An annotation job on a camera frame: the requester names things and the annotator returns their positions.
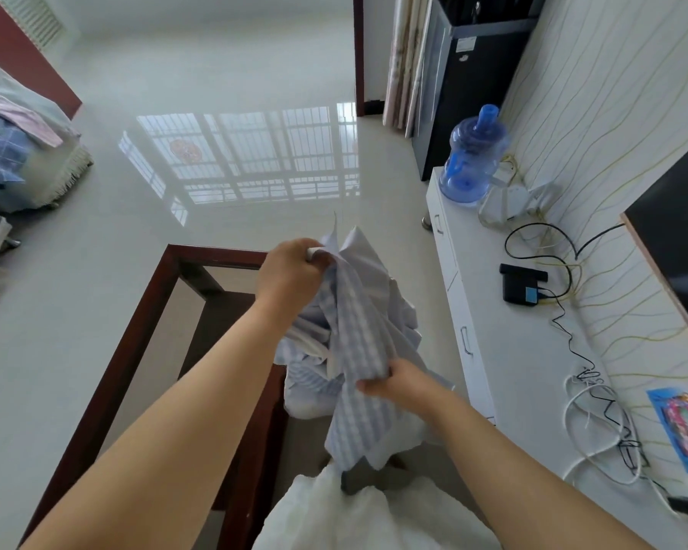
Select person's left hand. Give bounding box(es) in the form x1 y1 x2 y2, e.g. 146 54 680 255
254 238 325 328

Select person's right hand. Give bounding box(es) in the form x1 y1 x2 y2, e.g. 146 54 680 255
355 359 444 422

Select light blue striped shirt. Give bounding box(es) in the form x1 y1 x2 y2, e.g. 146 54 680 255
274 210 457 474

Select person's left forearm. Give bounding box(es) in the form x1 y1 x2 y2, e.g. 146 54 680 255
18 306 290 550

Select person's right forearm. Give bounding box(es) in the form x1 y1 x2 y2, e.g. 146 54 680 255
421 385 628 550

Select white cloth bundle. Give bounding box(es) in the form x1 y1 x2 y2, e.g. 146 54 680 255
284 361 346 422

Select white skirt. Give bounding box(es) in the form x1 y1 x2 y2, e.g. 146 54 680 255
252 459 506 550

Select white television cabinet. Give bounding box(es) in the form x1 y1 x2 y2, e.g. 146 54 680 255
424 166 688 550

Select black set-top box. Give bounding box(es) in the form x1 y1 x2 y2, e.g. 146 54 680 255
499 263 550 306

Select blue water jug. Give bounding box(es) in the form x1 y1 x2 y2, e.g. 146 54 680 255
438 104 513 208

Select dark wood glass coffee table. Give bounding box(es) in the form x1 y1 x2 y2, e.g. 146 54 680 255
16 244 291 550

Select white router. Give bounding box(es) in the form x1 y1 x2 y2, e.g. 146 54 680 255
478 178 558 230

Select leaning floral boards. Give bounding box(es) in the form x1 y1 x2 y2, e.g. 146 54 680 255
382 0 435 139

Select sofa with fringed cover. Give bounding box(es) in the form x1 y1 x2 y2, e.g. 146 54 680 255
0 48 96 211

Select pink striped cloth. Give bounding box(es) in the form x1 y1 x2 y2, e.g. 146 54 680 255
0 88 64 149

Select colourful cartoon sticker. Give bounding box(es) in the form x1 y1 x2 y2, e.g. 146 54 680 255
646 378 688 479

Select black television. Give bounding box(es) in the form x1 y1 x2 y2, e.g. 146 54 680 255
621 130 688 362

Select window grille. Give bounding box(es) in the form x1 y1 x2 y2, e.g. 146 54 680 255
0 0 65 50

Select red-brown door frame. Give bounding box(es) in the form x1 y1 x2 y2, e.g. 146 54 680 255
352 0 383 118

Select white cable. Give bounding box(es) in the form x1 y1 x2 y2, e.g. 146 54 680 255
561 371 650 487

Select black cable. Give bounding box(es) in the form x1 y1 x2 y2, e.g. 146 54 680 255
504 222 674 499

